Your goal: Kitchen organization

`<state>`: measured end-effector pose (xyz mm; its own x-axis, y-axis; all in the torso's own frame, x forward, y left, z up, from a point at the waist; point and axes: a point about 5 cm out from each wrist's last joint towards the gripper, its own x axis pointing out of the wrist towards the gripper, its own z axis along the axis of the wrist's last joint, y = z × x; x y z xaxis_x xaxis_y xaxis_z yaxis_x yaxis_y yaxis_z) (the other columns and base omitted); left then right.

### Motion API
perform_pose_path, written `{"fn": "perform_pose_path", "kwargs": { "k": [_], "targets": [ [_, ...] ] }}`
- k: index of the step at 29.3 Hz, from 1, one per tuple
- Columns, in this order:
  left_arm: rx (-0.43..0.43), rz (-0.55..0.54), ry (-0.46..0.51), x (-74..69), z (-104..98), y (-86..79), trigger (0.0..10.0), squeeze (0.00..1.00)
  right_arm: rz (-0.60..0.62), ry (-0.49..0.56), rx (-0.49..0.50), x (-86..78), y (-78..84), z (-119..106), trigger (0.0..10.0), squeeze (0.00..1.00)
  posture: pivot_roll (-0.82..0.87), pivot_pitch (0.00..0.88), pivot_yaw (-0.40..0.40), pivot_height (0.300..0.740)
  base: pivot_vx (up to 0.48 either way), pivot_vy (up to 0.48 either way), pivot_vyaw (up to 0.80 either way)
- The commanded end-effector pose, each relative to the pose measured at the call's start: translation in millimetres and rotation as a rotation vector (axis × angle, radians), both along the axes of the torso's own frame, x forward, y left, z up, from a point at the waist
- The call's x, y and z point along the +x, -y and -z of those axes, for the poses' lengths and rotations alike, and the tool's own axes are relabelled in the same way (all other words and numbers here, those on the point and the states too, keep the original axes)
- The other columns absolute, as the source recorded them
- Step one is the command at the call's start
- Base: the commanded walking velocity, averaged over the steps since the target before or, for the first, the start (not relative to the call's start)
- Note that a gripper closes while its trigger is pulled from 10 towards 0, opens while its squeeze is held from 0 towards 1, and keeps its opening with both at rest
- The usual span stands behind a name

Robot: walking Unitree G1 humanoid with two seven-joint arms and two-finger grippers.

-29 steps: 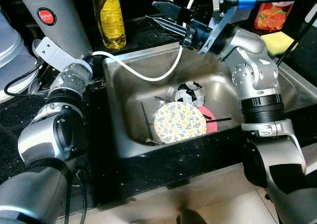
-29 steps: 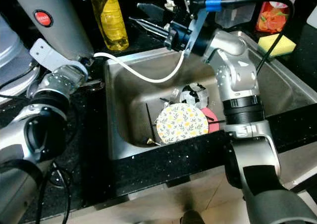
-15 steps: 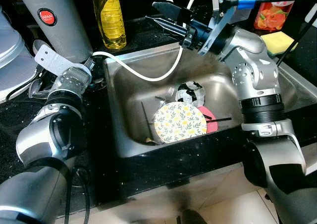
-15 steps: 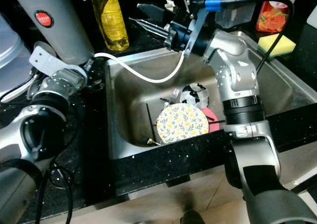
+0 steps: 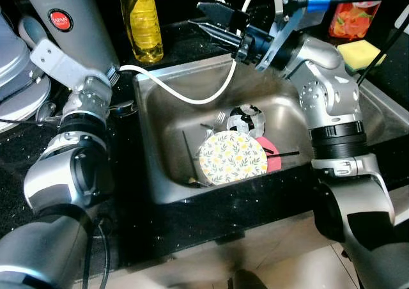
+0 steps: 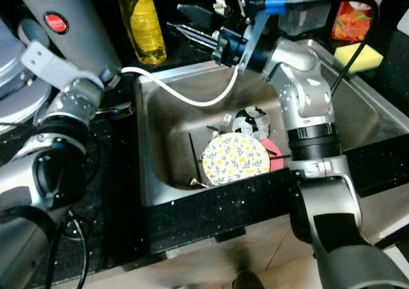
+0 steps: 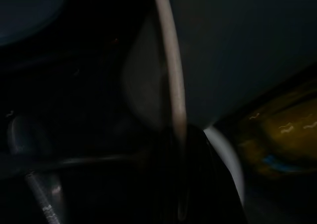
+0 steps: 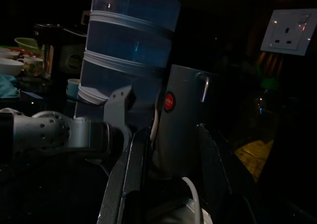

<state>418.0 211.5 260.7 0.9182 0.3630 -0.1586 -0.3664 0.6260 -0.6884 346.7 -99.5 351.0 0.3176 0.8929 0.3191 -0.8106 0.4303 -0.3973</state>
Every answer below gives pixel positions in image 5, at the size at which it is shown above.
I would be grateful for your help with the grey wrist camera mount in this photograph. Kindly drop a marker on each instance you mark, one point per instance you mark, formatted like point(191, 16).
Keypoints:
point(281, 30)
point(61, 64)

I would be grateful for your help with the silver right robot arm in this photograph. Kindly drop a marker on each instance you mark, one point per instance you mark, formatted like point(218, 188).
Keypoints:
point(332, 91)

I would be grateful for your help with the yellow dish soap bottle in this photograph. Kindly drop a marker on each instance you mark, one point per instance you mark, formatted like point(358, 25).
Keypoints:
point(144, 27)

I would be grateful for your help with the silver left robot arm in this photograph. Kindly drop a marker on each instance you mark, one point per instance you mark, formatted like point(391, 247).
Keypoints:
point(57, 174)

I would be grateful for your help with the pink red plate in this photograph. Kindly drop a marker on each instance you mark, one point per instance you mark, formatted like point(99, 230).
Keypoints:
point(273, 161)

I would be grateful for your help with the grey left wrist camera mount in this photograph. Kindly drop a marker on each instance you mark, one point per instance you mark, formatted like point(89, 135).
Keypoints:
point(61, 64)

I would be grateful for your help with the black chopstick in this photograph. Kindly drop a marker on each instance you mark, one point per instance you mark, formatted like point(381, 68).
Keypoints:
point(284, 153)
point(186, 155)

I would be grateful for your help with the lemon print round plate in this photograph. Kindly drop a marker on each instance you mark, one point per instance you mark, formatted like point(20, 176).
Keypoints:
point(231, 158)

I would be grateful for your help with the red peach refill pouch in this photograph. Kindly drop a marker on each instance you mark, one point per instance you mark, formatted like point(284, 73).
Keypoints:
point(358, 14)

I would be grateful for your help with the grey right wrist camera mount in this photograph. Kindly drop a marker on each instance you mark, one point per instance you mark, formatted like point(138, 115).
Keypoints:
point(281, 30)

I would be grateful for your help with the yellow sponge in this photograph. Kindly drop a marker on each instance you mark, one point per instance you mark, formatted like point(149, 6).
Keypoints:
point(359, 54)

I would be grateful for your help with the silver fork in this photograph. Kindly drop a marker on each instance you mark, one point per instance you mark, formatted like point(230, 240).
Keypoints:
point(217, 121)

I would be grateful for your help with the black right robot foot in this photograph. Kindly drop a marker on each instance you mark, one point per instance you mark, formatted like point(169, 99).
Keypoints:
point(249, 281)

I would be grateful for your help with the stainless steel sink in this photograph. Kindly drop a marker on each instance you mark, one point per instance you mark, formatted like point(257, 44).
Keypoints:
point(172, 116)

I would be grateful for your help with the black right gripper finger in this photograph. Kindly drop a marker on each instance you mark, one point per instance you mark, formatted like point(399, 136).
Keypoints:
point(220, 15)
point(220, 36)

